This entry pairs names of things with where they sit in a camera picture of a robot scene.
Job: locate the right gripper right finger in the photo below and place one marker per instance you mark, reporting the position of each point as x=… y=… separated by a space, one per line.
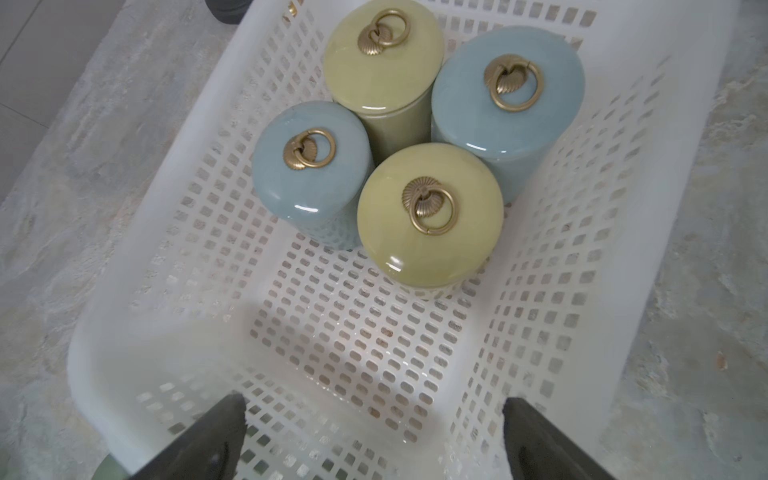
x=537 y=450

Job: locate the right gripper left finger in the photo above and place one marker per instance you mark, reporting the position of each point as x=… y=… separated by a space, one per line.
x=209 y=449

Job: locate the white plastic basket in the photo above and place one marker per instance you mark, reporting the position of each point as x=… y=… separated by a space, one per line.
x=347 y=375

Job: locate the yellow tea canister front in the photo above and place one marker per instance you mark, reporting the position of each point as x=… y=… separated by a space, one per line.
x=429 y=216

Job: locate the yellow tea canister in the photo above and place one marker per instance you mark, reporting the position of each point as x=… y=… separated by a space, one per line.
x=381 y=62
x=429 y=216

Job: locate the blue tea canister front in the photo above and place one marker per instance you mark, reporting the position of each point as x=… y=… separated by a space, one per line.
x=309 y=166

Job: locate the blue tea canister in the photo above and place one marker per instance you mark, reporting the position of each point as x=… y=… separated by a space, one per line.
x=309 y=166
x=507 y=96

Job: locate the green tea canister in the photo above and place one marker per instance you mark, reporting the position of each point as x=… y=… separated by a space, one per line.
x=110 y=469

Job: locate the blue tea canister back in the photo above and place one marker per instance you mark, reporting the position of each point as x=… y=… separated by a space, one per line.
x=507 y=96

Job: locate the yellow tea canister back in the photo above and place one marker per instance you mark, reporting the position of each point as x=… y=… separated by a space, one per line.
x=381 y=62

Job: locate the black microphone stand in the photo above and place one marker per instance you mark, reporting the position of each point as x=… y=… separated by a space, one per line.
x=230 y=12

